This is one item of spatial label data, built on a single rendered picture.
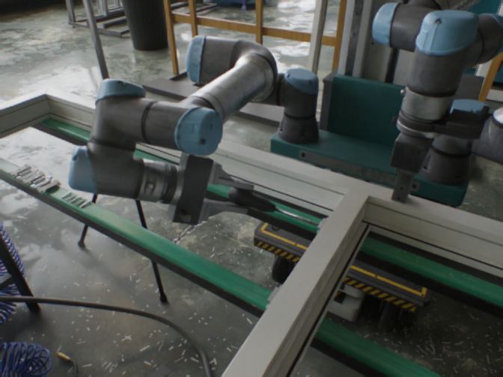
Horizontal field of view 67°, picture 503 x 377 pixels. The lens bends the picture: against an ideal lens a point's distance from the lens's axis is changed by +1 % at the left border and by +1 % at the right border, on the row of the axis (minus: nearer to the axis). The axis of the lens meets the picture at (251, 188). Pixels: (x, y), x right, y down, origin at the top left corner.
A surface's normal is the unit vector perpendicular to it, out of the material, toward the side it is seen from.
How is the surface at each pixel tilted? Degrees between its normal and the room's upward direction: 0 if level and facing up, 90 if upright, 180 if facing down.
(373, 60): 90
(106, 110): 54
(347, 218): 0
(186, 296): 0
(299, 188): 90
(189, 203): 72
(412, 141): 0
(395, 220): 90
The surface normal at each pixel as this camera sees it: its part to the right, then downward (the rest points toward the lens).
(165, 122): -0.29, -0.07
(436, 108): -0.08, 0.58
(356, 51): -0.51, 0.51
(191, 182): 0.41, 0.25
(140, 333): 0.00, -0.81
